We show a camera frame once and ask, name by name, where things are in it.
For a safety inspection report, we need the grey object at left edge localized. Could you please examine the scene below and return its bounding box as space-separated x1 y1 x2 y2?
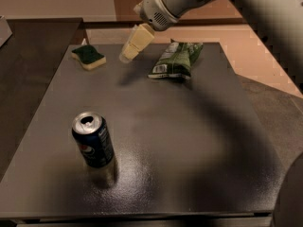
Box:
0 16 12 47

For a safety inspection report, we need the green and yellow sponge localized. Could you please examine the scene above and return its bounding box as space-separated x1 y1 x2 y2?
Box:
71 45 106 71

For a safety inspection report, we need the blue pepsi soda can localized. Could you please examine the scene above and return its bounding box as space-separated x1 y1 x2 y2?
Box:
72 112 115 168

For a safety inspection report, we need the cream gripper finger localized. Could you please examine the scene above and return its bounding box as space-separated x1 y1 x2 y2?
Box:
119 24 154 63

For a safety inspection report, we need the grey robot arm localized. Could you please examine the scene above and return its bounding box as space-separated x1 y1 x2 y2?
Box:
134 0 303 227

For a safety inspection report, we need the green snack bag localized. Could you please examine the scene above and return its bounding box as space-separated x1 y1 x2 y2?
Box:
148 40 204 79

